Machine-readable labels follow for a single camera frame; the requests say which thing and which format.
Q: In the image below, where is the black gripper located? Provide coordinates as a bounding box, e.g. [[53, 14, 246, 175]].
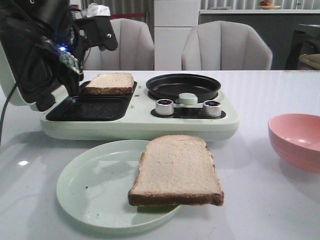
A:
[[29, 3, 118, 96]]

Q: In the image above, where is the bread slice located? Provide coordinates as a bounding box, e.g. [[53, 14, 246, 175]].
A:
[[84, 72, 134, 95], [128, 135, 224, 206]]

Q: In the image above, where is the mint green breakfast maker lid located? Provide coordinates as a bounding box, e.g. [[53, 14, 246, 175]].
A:
[[0, 39, 63, 113]]

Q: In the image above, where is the pink plastic bowl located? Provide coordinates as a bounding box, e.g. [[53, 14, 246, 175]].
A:
[[268, 113, 320, 173]]

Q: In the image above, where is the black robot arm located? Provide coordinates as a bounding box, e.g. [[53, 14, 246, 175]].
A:
[[0, 0, 118, 111]]

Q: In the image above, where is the mint green breakfast maker base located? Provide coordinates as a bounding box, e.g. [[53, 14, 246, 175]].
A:
[[40, 80, 240, 142]]

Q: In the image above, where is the red barrier tape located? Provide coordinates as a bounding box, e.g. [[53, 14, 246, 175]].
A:
[[110, 12, 147, 19]]

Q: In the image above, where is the left grey upholstered chair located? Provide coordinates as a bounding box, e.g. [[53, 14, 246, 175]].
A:
[[83, 18, 155, 71]]

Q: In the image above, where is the grey upholstered chair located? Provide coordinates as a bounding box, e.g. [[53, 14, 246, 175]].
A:
[[83, 18, 155, 71], [181, 20, 273, 71]]

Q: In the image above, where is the black round frying pan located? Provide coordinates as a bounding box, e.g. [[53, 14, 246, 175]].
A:
[[146, 73, 221, 103]]

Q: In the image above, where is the left silver control knob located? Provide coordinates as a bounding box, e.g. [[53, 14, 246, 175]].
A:
[[154, 99, 174, 116]]

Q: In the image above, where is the silver control knob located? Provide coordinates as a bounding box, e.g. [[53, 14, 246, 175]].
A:
[[154, 99, 174, 116], [202, 100, 222, 118]]

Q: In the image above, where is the white refrigerator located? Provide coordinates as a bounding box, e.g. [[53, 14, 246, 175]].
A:
[[154, 0, 201, 71]]

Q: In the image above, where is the mint green round plate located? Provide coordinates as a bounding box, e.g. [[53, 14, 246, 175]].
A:
[[56, 140, 181, 235]]

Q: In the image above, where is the right grey upholstered chair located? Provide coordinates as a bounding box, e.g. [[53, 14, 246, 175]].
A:
[[181, 20, 273, 71]]

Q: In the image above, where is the right silver control knob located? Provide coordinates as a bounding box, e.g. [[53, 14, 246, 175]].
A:
[[202, 100, 222, 118]]

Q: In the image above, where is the fruit plate on counter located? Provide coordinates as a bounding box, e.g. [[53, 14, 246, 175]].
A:
[[258, 0, 281, 10]]

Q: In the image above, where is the grey kitchen counter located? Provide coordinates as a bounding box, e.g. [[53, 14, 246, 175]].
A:
[[199, 9, 320, 70]]

